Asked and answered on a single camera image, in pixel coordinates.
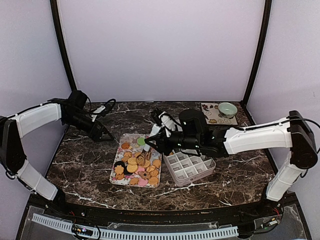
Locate swirl butter cookie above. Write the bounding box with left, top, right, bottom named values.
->
left=121, top=151, right=133, bottom=162

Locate orange chip cookie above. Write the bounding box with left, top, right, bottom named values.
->
left=121, top=142, right=130, bottom=150

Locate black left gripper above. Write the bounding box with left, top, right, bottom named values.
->
left=63, top=111, right=114, bottom=142

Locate compartment cookie box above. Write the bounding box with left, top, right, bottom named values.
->
left=163, top=149, right=216, bottom=187

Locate green ceramic bowl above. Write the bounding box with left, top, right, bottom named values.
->
left=218, top=102, right=238, bottom=119

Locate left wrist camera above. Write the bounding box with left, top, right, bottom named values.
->
left=89, top=98, right=117, bottom=122

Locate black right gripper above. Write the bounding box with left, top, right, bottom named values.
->
left=144, top=126, right=202, bottom=156

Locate round sandwich biscuit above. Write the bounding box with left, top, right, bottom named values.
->
left=137, top=156, right=151, bottom=168

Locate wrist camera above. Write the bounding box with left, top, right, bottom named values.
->
left=89, top=98, right=117, bottom=122
left=150, top=108, right=173, bottom=128

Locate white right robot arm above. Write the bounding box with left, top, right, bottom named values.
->
left=143, top=109, right=319, bottom=217

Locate white cable duct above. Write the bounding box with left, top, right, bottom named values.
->
left=31, top=213, right=239, bottom=240

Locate metal tongs white handle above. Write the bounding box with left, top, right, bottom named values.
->
left=136, top=124, right=163, bottom=162

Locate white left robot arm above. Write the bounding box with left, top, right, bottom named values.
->
left=0, top=90, right=116, bottom=218

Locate pink round cookie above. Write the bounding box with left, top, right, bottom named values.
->
left=138, top=178, right=148, bottom=187

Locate black chocolate sandwich cookie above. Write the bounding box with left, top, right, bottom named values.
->
left=114, top=161, right=126, bottom=168

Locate floral cookie tray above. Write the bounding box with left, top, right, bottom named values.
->
left=109, top=133, right=162, bottom=188

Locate floral square coaster plate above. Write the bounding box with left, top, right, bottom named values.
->
left=201, top=102, right=238, bottom=126

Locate brown flower cookie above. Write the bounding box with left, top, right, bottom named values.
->
left=138, top=171, right=151, bottom=180

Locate left black frame post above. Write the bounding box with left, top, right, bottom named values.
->
left=49, top=0, right=77, bottom=91

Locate green round cookie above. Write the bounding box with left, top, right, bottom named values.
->
left=137, top=137, right=145, bottom=146

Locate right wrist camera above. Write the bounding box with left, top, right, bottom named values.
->
left=150, top=108, right=173, bottom=128

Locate right black frame post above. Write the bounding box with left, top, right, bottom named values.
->
left=241, top=0, right=273, bottom=108

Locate black frame post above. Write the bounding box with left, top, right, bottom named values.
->
left=49, top=0, right=77, bottom=91
left=241, top=0, right=273, bottom=108

